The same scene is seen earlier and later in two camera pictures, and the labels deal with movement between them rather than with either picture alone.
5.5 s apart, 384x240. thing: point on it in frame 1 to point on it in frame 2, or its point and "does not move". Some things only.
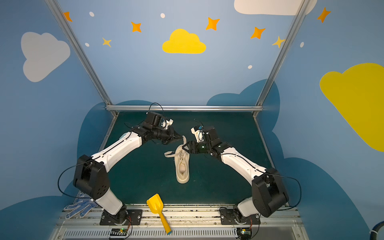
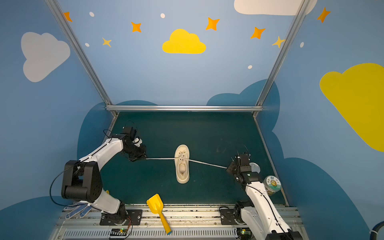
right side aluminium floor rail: [255, 119] does not move
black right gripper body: [196, 146] to [233, 168]
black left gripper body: [172, 134] to [137, 153]
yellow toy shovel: [156, 205] does not move
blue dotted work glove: [83, 202] does not move
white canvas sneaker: [182, 164] does not move
